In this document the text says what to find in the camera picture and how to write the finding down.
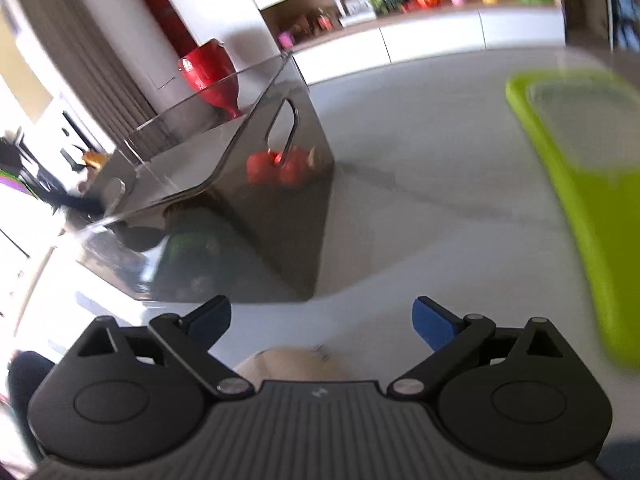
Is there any grey curtain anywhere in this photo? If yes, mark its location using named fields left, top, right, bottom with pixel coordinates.
left=5, top=0, right=162, bottom=161

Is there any red toy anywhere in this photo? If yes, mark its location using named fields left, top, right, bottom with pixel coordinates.
left=246, top=146, right=312, bottom=189

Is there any beige round toy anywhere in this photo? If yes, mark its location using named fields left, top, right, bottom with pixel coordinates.
left=234, top=347, right=352, bottom=384

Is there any red vase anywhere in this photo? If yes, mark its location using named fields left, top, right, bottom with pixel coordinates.
left=178, top=38, right=243, bottom=120

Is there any green box lid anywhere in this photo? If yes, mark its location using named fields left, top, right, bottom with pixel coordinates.
left=505, top=70, right=640, bottom=376

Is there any green black toy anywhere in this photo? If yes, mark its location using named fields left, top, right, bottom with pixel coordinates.
left=164, top=232, right=213, bottom=283

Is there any white router box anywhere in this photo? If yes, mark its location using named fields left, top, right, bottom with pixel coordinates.
left=339, top=9, right=376, bottom=28

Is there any smoky transparent storage box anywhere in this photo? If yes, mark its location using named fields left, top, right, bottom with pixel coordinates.
left=77, top=50, right=336, bottom=303

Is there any brown open shelf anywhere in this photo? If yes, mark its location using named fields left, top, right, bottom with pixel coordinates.
left=560, top=0, right=640, bottom=55

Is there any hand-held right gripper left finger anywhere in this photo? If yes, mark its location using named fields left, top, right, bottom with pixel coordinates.
left=75, top=295, right=255, bottom=402

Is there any blue denim cloth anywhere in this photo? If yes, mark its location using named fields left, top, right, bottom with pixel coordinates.
left=6, top=350, right=57, bottom=463

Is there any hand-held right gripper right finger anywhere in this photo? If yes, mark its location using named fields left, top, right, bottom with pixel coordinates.
left=387, top=296, right=566, bottom=402

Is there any white wall cabinet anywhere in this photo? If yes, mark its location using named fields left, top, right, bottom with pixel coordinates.
left=235, top=0, right=568, bottom=86

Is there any red wall decoration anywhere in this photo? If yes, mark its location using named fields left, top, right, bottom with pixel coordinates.
left=130, top=0, right=197, bottom=59

